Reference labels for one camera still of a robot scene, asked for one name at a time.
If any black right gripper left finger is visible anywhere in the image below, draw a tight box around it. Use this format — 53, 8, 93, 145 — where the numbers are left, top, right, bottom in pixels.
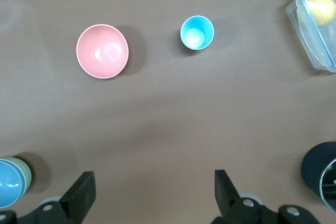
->
0, 170, 96, 224

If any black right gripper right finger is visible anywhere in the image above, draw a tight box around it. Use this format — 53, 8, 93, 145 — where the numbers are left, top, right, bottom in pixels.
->
212, 169, 320, 224

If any pale green bowl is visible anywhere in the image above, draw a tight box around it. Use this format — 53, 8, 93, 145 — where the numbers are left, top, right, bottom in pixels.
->
0, 157, 33, 201

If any blue bowl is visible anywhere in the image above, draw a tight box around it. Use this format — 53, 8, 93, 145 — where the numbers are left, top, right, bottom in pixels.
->
0, 161, 26, 208

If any pink bowl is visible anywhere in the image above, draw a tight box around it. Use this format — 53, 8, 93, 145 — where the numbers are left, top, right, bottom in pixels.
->
76, 24, 130, 80

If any light blue cup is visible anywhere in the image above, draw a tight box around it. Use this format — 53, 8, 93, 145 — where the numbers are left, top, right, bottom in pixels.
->
180, 15, 215, 51

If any clear plastic lidded container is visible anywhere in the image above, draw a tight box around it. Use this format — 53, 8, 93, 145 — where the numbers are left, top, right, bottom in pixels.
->
285, 0, 336, 73

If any yellow lemon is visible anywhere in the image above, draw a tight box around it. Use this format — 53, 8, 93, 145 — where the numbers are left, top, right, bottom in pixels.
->
306, 0, 336, 27

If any black pot with blue handle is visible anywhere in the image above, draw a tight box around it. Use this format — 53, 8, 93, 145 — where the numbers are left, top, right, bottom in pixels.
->
300, 142, 336, 213

